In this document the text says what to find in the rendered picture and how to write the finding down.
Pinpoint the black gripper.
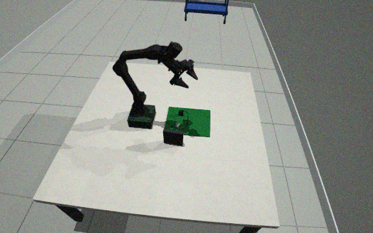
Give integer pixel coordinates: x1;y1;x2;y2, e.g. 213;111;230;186
168;60;198;88

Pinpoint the green circuit board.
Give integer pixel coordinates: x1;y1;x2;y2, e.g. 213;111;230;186
165;107;210;137

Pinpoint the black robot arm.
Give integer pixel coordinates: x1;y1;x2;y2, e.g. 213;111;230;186
113;42;183;115

